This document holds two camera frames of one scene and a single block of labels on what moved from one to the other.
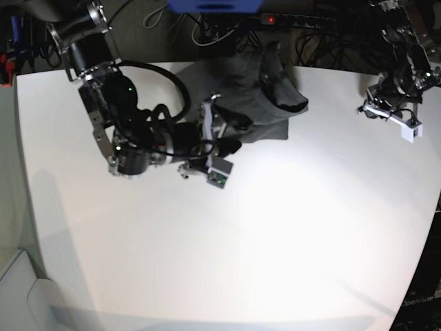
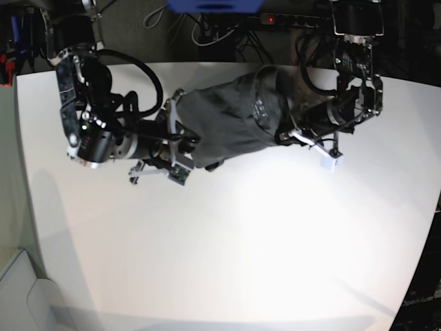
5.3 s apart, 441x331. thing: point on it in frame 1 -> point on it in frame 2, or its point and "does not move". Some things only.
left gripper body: [213, 125] -> [173, 139]
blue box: [215, 6] does not move
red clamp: [9, 65] does not move
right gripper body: [383, 104] -> [329, 146]
